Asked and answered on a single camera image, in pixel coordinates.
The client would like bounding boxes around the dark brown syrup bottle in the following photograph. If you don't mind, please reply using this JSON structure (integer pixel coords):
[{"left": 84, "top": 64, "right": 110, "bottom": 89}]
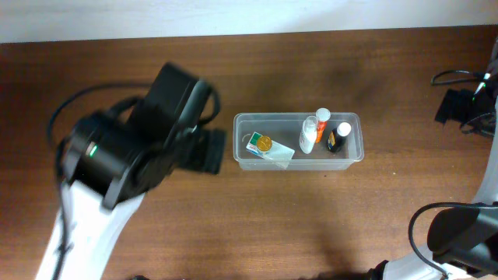
[{"left": 327, "top": 122, "right": 352, "bottom": 152}]

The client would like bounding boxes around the white spray bottle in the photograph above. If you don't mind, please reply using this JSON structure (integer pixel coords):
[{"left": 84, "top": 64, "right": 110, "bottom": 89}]
[{"left": 299, "top": 116, "right": 318, "bottom": 154}]

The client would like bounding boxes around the gold-lid balm jar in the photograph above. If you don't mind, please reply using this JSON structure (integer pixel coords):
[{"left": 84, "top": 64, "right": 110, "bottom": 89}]
[{"left": 256, "top": 135, "right": 272, "bottom": 154}]

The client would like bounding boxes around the orange tube white cap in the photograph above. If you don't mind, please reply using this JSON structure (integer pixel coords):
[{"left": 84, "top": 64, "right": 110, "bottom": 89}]
[{"left": 315, "top": 107, "right": 331, "bottom": 143}]

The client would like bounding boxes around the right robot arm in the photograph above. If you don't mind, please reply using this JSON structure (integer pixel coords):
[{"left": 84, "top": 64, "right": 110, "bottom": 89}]
[{"left": 368, "top": 54, "right": 497, "bottom": 279}]

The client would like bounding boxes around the white Panadol box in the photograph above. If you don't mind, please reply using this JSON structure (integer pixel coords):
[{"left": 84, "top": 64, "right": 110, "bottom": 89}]
[{"left": 246, "top": 132, "right": 295, "bottom": 169}]

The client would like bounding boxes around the clear plastic container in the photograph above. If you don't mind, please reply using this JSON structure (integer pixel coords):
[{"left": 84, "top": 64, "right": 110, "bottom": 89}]
[{"left": 233, "top": 112, "right": 364, "bottom": 170}]

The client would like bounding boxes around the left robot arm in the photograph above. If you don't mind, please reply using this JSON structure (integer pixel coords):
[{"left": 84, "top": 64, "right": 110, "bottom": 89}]
[{"left": 37, "top": 63, "right": 226, "bottom": 279}]

